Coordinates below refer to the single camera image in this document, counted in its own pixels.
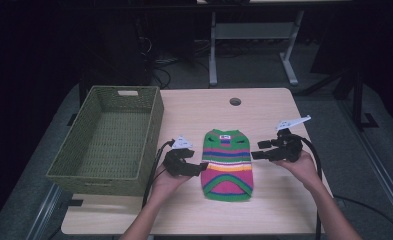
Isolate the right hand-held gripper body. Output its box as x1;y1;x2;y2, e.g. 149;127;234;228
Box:
269;114;313;164

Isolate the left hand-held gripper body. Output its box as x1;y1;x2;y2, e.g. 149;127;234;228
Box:
162;134;202;177

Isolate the striped knit pet sweater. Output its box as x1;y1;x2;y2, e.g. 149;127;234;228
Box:
200;128;255;203

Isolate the green woven basket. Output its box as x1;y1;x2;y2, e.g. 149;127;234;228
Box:
45;85;165;197

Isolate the person's left hand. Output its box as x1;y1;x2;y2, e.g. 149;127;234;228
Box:
149;163;194;202

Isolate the person's right hand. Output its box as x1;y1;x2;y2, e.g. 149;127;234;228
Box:
273;149;324;192

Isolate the dark metal stand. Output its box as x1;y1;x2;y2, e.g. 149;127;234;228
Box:
348;63;380;132

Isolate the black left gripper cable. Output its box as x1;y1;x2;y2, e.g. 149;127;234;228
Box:
141;139;176;209

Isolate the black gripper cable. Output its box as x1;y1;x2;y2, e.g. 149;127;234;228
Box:
299;137;324;240
141;139;176;209

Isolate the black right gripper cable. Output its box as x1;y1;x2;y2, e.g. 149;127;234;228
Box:
299;137;324;240

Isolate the tangle of floor cables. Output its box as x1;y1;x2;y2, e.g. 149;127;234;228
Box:
140;36;215;89

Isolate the black floor cable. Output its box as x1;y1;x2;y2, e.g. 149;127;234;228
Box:
332;194;393;238

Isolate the white metal desk frame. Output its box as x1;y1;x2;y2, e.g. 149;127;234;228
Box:
208;9;306;87

